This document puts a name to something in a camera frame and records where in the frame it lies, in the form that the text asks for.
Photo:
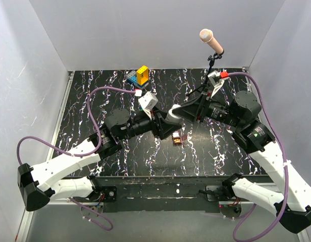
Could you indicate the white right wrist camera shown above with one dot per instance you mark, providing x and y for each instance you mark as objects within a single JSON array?
[{"x": 217, "y": 79}]

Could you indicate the yellow blue toy brick stack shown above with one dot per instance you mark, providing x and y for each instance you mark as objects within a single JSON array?
[{"x": 139, "y": 78}]

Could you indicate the pink microphone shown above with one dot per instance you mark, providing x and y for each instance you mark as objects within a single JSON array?
[{"x": 207, "y": 36}]

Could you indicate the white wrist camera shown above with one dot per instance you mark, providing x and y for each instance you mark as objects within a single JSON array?
[
  {"x": 217, "y": 79},
  {"x": 147, "y": 103}
]

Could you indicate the red weekly pill organizer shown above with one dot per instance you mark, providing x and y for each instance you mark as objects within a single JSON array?
[{"x": 178, "y": 137}]

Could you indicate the white bottle cap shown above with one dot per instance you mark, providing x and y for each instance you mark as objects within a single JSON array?
[{"x": 172, "y": 109}]

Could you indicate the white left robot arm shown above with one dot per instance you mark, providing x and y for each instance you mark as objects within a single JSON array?
[{"x": 41, "y": 183}]

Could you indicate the white vitamin pill bottle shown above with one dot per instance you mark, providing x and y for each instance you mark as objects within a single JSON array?
[{"x": 172, "y": 118}]

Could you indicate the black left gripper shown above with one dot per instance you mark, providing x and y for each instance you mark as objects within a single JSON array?
[{"x": 164, "y": 128}]

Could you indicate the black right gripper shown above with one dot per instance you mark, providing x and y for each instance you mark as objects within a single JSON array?
[{"x": 198, "y": 107}]

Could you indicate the black microphone stand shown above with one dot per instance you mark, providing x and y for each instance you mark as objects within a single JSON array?
[{"x": 211, "y": 59}]

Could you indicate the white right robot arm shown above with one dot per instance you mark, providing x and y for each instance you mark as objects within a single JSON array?
[{"x": 293, "y": 202}]

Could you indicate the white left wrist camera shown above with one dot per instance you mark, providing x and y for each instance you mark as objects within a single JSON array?
[{"x": 147, "y": 103}]

